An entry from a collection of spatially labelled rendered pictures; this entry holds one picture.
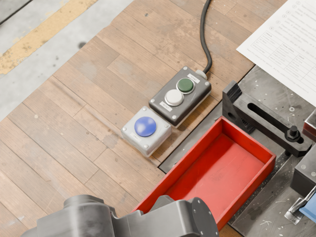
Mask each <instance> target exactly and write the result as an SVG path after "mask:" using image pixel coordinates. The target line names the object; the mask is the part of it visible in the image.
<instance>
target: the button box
mask: <svg viewBox="0 0 316 237"><path fill-rule="evenodd" d="M210 2H211V0H206V3H205V5H204V7H203V10H202V14H201V20H200V41H201V45H202V48H203V50H204V52H205V54H206V57H207V60H208V63H207V66H206V67H205V69H204V70H203V71H201V70H197V71H196V72H194V71H193V70H192V69H190V68H189V67H187V66H183V67H182V68H181V69H180V70H179V71H178V72H177V73H176V74H175V75H174V76H173V77H172V78H171V79H170V80H169V81H168V82H167V83H166V84H165V85H164V86H163V87H162V88H161V89H160V90H159V91H158V92H157V93H156V94H155V95H154V96H153V97H152V98H151V99H150V100H149V106H150V110H152V111H153V112H154V113H156V114H157V115H158V116H160V117H161V118H162V119H163V120H164V121H166V122H167V123H168V124H170V125H171V126H172V127H173V128H177V127H178V126H179V125H180V124H181V123H182V122H183V121H184V120H185V119H186V118H187V117H188V116H189V115H190V114H191V113H192V112H193V111H194V110H195V109H196V108H197V107H198V106H199V105H200V104H201V103H202V102H203V101H204V100H205V99H206V98H207V97H208V96H209V95H210V93H211V89H212V84H211V83H210V82H209V81H207V76H206V74H207V72H208V71H209V70H210V68H211V66H212V63H213V62H212V58H211V55H210V52H209V50H208V48H207V46H206V44H205V34H204V29H205V16H206V12H207V9H208V7H209V4H210ZM183 78H188V79H190V80H192V82H193V89H192V90H191V91H190V92H187V93H183V92H181V91H180V90H179V89H178V82H179V81H180V80H181V79H183ZM174 89H175V90H178V91H180V92H181V94H182V100H181V101H180V102H179V103H178V104H170V103H169V102H168V101H167V99H166V95H167V93H168V92H169V91H170V90H174Z"/></svg>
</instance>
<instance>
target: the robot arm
mask: <svg viewBox="0 0 316 237"><path fill-rule="evenodd" d="M63 206H64V207H63V209H62V210H59V211H57V212H55V213H52V214H49V215H47V216H44V217H42V218H39V219H37V220H36V223H37V227H34V228H32V229H29V230H27V231H25V232H24V233H23V234H22V235H21V236H20V237H219V232H218V228H217V224H216V222H215V219H214V217H213V214H212V213H211V211H210V209H209V207H208V206H207V204H206V203H205V202H204V201H203V200H202V199H201V198H199V197H194V198H192V199H189V200H184V199H182V200H177V201H174V200H173V199H172V198H171V197H169V196H168V195H163V196H160V197H159V198H158V199H157V201H156V202H155V204H154V206H153V207H152V208H151V210H150V212H149V213H146V214H143V211H140V210H136V211H134V212H132V213H129V214H127V215H125V216H122V217H120V218H118V217H117V214H116V212H115V208H114V207H112V206H109V205H106V204H104V200H103V199H100V198H98V197H94V196H92V195H87V194H82V195H76V196H73V197H70V198H68V199H66V200H65V201H64V203H63Z"/></svg>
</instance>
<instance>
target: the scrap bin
mask: <svg viewBox="0 0 316 237"><path fill-rule="evenodd" d="M276 157H277V156H276V154H274V153H273V152H271V151H270V150H269V149H267V148H266V147H264V146H263V145H262V144H260V143H259V142H258V141H256V140H255V139H253V138H252V137H251V136H249V135H248V134H247V133H245V132H244V131H243V130H241V129H240V128H238V127H237V126H236V125H234V124H233V123H231V122H230V121H229V120H227V119H226V118H224V117H223V116H221V117H220V118H219V119H218V120H217V121H216V122H215V123H214V124H213V125H212V126H211V127H210V128H209V129H208V130H207V131H206V133H205V134H204V135H203V136H202V137H201V138H200V139H199V140H198V141H197V142H196V143H195V144H194V145H193V146H192V147H191V149H190V150H189V151H188V152H187V153H186V154H185V155H184V156H183V157H182V158H181V159H180V160H179V161H178V162H177V163H176V165H175V166H174V167H173V168H172V169H171V170H170V171H169V172H168V173H167V174H166V175H165V176H164V177H163V178H162V179H161V181H160V182H159V183H158V184H157V185H156V186H155V187H154V188H153V189H152V190H151V191H150V192H149V193H148V194H147V195H146V197H145V198H144V199H143V200H142V201H141V202H140V203H139V204H138V205H137V206H136V207H135V208H134V209H133V210H132V211H131V213H132V212H134V211H136V210H140V211H143V214H146V213H149V212H150V210H151V208H152V207H153V206H154V204H155V202H156V201H157V199H158V198H159V197H160V196H163V195H168V196H169V197H171V198H172V199H173V200H174V201H177V200H182V199H184V200H189V199H192V198H194V197H199V198H201V199H202V200H203V201H204V202H205V203H206V204H207V206H208V207H209V209H210V211H211V213H212V214H213V217H214V219H215V222H216V224H217V228H218V232H220V231H221V229H222V228H223V227H224V226H225V225H226V224H227V223H228V221H229V220H230V219H231V218H232V217H233V216H234V214H235V213H236V212H237V211H238V210H239V209H240V207H241V206H242V205H243V204H244V203H245V202H246V201H247V199H248V198H249V197H250V196H251V195H252V194H253V193H254V192H255V191H256V189H257V188H258V187H259V186H260V185H261V184H262V182H263V181H264V180H265V179H266V178H267V177H268V175H269V174H270V173H271V172H272V171H273V170H274V166H275V161H276Z"/></svg>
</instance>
